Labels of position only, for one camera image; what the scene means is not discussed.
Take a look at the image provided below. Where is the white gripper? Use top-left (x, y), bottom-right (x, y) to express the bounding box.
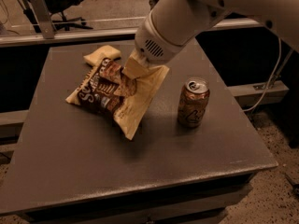
top-left (122, 14), bottom-right (183, 79)

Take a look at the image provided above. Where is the brown sea salt chip bag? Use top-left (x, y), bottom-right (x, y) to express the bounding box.
top-left (65, 58), bottom-right (169, 140)

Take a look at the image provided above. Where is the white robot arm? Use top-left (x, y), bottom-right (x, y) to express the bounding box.
top-left (123, 0), bottom-right (299, 79)

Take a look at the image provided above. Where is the yellow sponge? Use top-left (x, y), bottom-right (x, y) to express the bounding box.
top-left (84, 45), bottom-right (121, 66)

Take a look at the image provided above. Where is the gold soda can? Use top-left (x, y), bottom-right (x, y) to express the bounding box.
top-left (178, 77), bottom-right (210, 128)

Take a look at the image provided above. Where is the black office chair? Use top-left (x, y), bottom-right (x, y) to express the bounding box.
top-left (21, 0), bottom-right (93, 33)

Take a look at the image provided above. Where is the metal railing frame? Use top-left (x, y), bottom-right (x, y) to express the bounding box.
top-left (0, 0), bottom-right (263, 49)

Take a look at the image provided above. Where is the white cable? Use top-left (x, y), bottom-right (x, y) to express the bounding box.
top-left (242, 37), bottom-right (283, 113)

